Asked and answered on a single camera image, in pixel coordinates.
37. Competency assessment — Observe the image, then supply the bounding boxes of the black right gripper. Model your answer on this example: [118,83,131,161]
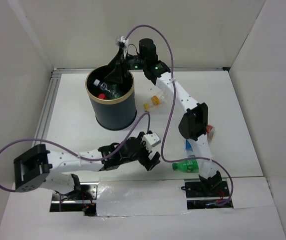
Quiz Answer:
[105,47,147,83]

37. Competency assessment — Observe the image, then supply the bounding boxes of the clear bottle white cap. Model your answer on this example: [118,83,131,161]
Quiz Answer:
[93,79,113,94]

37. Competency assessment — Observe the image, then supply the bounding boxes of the green bottle green cap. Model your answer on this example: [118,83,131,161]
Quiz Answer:
[172,159,199,173]

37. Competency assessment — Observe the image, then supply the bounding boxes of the blue-label blue-cap bottle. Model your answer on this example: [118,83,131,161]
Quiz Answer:
[185,139,195,159]

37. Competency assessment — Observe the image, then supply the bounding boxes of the small orange-cap bottle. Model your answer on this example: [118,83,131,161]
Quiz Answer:
[206,125,215,142]

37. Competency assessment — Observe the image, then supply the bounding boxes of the red-label red-cap bottle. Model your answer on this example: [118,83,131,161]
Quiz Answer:
[98,93,107,100]

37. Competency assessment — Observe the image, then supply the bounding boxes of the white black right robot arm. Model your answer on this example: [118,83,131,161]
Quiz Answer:
[104,36,208,142]

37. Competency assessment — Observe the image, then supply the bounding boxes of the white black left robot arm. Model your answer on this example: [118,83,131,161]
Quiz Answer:
[13,131,161,200]

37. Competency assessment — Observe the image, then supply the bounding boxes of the dark blue gold-rimmed bin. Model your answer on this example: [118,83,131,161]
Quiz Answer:
[85,65,137,131]

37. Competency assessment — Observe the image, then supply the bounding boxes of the small yellow-cap clear bottle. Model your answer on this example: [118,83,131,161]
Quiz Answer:
[143,91,167,111]

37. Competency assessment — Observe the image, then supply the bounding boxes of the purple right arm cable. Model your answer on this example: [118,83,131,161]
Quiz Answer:
[125,24,234,207]

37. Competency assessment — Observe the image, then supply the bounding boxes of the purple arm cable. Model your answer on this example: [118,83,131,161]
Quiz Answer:
[125,24,234,207]
[0,112,151,193]

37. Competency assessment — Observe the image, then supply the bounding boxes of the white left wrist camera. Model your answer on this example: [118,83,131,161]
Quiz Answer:
[142,133,161,151]

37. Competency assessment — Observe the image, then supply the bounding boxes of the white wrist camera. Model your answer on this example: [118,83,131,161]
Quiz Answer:
[142,133,161,151]
[115,35,128,49]

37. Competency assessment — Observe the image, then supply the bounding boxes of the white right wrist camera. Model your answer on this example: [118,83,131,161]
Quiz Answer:
[115,35,128,49]

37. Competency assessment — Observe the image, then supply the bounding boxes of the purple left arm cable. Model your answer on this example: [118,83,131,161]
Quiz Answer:
[0,112,151,193]

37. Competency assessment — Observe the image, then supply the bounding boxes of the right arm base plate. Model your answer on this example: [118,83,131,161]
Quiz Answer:
[181,181,233,210]

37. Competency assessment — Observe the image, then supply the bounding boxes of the aluminium frame rail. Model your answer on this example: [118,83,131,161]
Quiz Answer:
[34,69,61,139]

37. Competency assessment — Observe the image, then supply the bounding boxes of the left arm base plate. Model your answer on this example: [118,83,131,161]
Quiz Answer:
[49,182,99,217]

